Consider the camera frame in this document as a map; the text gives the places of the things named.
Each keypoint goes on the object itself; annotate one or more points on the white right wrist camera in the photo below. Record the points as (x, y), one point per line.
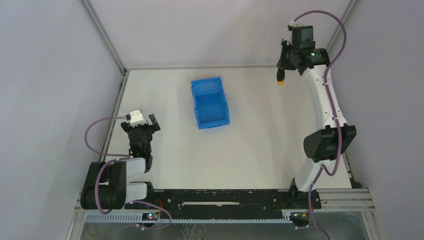
(292, 25)

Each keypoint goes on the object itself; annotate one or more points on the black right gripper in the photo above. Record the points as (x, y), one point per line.
(284, 62)

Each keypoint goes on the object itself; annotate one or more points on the orange black handled screwdriver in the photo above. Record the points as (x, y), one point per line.
(280, 76)

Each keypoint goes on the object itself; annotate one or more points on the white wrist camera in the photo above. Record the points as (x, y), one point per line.
(292, 25)
(136, 118)

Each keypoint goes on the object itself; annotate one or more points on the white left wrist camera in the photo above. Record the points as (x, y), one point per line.
(136, 118)

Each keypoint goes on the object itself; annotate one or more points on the small electronics board with leds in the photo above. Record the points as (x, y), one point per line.
(150, 216)

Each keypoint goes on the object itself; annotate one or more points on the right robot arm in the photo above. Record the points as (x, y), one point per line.
(332, 133)

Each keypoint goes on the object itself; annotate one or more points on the blue plastic bin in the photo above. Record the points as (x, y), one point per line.
(210, 104)

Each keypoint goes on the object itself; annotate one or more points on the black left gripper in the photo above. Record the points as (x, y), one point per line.
(140, 128)

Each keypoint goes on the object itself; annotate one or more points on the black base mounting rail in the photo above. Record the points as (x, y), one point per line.
(228, 204)

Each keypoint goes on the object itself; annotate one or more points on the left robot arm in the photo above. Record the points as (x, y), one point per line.
(107, 186)

